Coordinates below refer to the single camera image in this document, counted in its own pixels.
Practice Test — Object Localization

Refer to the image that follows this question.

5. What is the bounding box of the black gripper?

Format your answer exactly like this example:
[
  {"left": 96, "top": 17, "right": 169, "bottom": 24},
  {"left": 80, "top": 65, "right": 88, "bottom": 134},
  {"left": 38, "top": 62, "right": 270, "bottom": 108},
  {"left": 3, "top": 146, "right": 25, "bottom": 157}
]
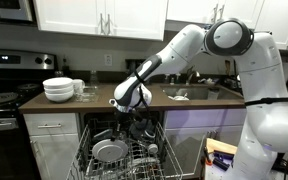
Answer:
[{"left": 110, "top": 111, "right": 130, "bottom": 142}]

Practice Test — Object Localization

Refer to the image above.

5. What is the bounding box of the white top plate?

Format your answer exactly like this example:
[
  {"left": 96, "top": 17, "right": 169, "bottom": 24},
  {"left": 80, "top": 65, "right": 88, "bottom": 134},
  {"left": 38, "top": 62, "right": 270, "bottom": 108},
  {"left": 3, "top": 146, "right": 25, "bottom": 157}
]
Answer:
[{"left": 92, "top": 139, "right": 128, "bottom": 162}]

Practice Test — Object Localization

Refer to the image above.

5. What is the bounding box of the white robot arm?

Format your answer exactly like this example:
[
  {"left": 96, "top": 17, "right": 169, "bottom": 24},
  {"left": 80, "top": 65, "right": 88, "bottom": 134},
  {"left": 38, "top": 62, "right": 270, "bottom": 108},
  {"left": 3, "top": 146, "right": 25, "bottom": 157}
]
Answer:
[{"left": 109, "top": 18, "right": 288, "bottom": 180}]

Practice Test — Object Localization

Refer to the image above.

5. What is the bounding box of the clear glass container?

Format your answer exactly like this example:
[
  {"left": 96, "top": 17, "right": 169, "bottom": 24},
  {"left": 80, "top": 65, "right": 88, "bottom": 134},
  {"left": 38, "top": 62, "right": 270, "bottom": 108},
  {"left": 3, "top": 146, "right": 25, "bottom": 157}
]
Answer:
[{"left": 75, "top": 86, "right": 99, "bottom": 103}]

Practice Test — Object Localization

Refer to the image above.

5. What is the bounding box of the clear glass bottle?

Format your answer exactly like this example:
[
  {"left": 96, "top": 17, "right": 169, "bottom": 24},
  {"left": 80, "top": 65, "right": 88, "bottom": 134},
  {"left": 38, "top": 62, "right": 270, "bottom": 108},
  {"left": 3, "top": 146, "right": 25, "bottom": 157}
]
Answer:
[{"left": 90, "top": 70, "right": 98, "bottom": 87}]

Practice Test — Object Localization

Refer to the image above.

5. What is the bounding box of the stack of white bowls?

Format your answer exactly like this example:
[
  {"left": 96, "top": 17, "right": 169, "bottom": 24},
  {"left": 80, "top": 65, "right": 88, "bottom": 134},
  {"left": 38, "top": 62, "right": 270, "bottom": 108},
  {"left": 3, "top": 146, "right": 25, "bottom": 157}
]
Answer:
[{"left": 43, "top": 77, "right": 74, "bottom": 102}]

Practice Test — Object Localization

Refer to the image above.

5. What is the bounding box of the kitchen sink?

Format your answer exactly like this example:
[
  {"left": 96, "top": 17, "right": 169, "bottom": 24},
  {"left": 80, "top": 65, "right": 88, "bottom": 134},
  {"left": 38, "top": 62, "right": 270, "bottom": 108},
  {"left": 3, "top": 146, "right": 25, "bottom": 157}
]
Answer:
[{"left": 162, "top": 85, "right": 242, "bottom": 100}]

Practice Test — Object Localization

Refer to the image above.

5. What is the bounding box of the white lower cabinet drawer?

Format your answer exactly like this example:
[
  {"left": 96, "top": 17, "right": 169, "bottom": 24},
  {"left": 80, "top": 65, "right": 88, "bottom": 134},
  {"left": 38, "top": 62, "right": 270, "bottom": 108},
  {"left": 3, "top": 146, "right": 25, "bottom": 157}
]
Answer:
[{"left": 24, "top": 113, "right": 77, "bottom": 135}]

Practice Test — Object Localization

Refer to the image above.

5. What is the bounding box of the chrome sink faucet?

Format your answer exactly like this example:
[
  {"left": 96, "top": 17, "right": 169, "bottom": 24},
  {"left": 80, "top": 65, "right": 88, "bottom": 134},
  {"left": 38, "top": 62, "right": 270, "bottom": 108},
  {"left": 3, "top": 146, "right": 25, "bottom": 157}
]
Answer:
[{"left": 186, "top": 66, "right": 200, "bottom": 85}]

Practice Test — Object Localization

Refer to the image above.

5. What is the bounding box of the wooden board with tools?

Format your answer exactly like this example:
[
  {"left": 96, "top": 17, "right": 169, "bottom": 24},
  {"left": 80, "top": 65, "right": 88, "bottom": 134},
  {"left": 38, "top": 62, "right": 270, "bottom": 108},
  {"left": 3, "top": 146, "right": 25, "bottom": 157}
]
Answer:
[{"left": 203, "top": 138, "right": 237, "bottom": 180}]

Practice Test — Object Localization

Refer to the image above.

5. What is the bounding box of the white upper cabinet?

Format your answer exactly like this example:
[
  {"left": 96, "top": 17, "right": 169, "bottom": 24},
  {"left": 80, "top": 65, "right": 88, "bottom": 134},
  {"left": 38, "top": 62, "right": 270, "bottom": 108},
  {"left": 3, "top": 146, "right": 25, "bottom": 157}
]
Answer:
[{"left": 33, "top": 0, "right": 168, "bottom": 41}]

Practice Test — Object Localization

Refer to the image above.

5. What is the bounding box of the stainless steel stove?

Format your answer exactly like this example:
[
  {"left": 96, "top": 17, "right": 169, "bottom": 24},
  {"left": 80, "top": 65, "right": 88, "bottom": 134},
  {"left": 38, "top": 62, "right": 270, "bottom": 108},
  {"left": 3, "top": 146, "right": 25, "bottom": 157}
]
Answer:
[{"left": 0, "top": 49, "right": 58, "bottom": 180}]

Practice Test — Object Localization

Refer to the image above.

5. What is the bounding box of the microwave oven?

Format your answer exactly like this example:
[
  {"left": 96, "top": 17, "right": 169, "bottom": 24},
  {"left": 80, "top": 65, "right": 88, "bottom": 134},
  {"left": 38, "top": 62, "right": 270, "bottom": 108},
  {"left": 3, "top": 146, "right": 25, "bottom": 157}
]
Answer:
[{"left": 0, "top": 0, "right": 36, "bottom": 24}]

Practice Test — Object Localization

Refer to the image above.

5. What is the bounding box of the dishwasher wire rack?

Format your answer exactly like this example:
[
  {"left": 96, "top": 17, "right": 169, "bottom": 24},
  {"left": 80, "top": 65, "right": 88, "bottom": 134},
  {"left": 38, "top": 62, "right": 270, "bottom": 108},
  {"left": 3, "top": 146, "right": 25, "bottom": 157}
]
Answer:
[{"left": 65, "top": 121, "right": 183, "bottom": 180}]

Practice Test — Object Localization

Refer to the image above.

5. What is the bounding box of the white wall outlet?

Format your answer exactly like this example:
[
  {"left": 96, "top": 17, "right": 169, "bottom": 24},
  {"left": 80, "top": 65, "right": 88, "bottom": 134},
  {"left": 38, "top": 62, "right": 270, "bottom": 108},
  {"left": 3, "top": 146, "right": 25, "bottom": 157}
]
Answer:
[{"left": 104, "top": 54, "right": 112, "bottom": 66}]

